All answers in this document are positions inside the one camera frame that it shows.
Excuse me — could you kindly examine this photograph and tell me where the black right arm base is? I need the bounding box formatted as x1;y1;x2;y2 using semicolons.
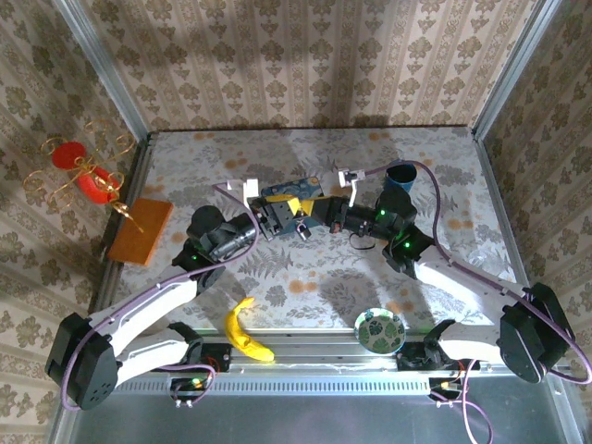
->
397;339;463;371

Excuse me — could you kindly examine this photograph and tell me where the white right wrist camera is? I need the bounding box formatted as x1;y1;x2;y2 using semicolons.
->
337;166;366;207

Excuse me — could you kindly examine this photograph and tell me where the leaf pattern round plate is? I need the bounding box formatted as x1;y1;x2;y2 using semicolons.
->
353;307;407;356

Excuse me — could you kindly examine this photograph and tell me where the aluminium mounting rail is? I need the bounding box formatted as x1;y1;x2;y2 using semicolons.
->
198;328;573;376

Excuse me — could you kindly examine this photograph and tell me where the yellow banana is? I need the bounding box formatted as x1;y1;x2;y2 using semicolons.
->
224;296;276;362

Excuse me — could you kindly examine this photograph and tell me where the small black circuit board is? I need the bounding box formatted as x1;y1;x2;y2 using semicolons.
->
170;376;207;394
428;376;463;394

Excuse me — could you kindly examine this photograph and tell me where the grey metal panel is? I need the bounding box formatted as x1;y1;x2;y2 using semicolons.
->
48;369;584;444

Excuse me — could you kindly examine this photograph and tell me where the aluminium frame post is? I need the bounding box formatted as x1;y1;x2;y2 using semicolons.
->
471;0;563;140
50;0;152;140

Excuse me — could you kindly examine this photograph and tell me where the starry night print tin box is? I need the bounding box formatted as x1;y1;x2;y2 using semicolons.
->
261;174;332;238

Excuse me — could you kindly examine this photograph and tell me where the clear drinking glass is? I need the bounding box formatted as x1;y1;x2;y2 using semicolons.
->
466;247;503;278

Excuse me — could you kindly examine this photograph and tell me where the orange rectangular board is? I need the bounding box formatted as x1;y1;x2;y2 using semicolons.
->
106;197;175;267

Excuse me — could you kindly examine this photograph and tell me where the aluminium side rail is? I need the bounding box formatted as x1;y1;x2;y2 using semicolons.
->
94;131;156;315

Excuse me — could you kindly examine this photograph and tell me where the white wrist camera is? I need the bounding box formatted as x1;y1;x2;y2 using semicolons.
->
337;166;366;207
225;177;260;201

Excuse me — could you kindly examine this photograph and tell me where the red gold wire ornament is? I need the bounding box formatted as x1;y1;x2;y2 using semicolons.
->
21;118;145;234

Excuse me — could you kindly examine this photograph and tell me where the perforated metal strip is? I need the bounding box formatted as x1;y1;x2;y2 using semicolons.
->
76;374;463;397

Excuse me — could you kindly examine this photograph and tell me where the dark blue cup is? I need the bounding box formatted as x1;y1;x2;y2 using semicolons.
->
382;159;418;195

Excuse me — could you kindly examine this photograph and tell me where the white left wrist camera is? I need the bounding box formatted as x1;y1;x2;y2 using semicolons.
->
225;177;260;201

